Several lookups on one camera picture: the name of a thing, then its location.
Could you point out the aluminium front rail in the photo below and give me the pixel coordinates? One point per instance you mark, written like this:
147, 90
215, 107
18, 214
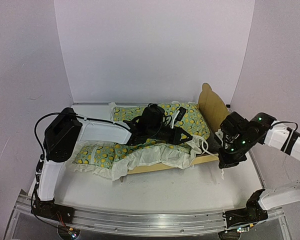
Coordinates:
136, 224

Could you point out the lemon print bed cushion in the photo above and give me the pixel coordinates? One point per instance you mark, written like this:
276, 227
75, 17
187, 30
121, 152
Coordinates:
192, 122

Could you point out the small lemon print pillow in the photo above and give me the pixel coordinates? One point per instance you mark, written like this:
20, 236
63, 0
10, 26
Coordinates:
95, 157

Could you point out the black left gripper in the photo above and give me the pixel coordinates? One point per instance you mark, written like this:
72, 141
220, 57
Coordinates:
176, 138

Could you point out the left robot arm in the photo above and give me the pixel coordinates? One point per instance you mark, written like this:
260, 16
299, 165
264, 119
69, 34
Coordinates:
68, 128

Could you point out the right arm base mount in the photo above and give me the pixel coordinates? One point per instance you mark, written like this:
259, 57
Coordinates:
252, 213

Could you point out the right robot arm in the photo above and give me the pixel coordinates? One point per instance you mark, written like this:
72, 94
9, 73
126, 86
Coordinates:
238, 135

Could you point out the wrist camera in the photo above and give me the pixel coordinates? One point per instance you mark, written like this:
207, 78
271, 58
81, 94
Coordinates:
226, 133
177, 116

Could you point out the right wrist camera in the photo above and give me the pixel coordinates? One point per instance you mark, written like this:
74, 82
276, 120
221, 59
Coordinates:
226, 133

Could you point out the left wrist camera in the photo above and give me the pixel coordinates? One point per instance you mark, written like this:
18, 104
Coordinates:
177, 116

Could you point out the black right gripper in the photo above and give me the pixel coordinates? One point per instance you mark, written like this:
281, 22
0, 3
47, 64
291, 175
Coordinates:
225, 162

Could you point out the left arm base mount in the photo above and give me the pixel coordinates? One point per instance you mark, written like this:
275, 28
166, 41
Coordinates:
51, 211

